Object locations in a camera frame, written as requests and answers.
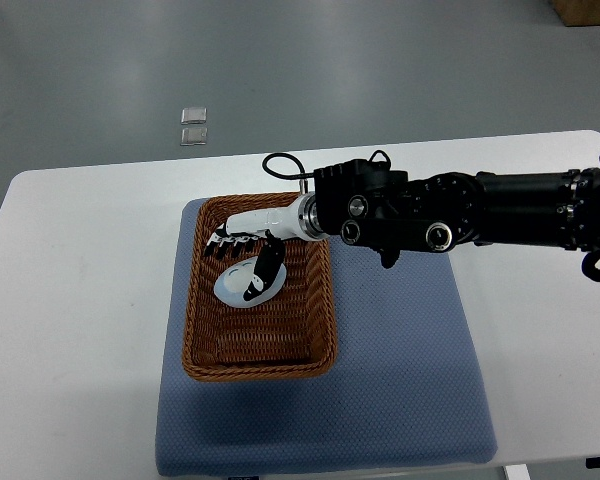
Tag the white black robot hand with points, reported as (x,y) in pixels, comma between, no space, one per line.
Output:
(299,220)

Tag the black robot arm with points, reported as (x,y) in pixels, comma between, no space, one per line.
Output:
(369,204)

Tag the brown wicker basket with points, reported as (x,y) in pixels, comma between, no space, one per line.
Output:
(292,335)

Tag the upper metal floor plate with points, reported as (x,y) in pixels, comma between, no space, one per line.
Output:
(193,115)

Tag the blue fabric mat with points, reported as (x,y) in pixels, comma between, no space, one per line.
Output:
(405,390)

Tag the brown cardboard box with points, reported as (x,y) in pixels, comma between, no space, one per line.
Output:
(578,13)

